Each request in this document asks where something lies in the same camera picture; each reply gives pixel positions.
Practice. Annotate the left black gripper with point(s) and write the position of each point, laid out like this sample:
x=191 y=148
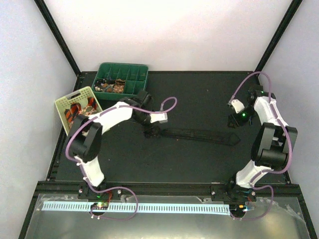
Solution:
x=150 y=134

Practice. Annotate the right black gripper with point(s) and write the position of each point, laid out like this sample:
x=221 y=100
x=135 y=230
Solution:
x=236 y=122

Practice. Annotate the black necktie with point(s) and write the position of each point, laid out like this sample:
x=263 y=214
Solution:
x=212 y=136

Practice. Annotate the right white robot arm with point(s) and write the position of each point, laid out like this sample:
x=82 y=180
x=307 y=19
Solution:
x=273 y=144

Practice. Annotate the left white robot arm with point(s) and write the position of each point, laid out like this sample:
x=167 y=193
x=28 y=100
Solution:
x=84 y=141

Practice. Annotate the brown patterned rolled tie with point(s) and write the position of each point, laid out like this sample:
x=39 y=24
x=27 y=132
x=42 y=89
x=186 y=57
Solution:
x=119 y=86

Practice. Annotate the green compartment tray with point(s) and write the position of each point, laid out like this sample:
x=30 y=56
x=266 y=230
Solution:
x=136 y=76

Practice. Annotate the green floral patterned tie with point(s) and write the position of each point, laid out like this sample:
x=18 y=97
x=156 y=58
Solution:
x=88 y=110

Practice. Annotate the dark patterned rolled tie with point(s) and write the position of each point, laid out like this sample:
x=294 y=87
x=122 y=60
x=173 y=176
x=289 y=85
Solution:
x=104 y=85

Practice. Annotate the orange black striped tie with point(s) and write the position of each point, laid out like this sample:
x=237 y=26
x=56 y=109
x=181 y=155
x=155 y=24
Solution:
x=75 y=108

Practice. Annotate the pale green perforated basket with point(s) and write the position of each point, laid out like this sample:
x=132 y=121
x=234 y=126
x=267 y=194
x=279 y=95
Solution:
x=80 y=102

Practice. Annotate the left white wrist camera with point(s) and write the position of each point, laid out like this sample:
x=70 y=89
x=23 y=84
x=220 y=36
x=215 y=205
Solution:
x=158 y=117

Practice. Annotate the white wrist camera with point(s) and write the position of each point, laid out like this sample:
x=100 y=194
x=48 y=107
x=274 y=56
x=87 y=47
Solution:
x=158 y=117
x=236 y=105

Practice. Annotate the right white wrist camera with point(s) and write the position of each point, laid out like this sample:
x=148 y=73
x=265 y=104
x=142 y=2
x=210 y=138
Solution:
x=236 y=105

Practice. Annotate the black aluminium front rail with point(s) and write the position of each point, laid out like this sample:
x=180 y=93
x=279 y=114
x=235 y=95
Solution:
x=140 y=189

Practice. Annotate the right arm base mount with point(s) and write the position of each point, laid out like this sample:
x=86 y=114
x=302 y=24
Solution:
x=240 y=200

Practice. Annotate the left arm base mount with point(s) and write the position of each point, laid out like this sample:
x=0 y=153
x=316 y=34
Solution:
x=101 y=201

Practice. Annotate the white slotted cable duct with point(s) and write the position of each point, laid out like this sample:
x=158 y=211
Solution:
x=159 y=208

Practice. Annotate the right black frame post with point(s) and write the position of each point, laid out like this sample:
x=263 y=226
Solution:
x=283 y=25

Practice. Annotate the black frame post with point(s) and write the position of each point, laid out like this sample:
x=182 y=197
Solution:
x=283 y=25
x=44 y=10

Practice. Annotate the left black frame post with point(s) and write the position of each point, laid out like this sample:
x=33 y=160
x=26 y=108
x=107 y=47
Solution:
x=44 y=10

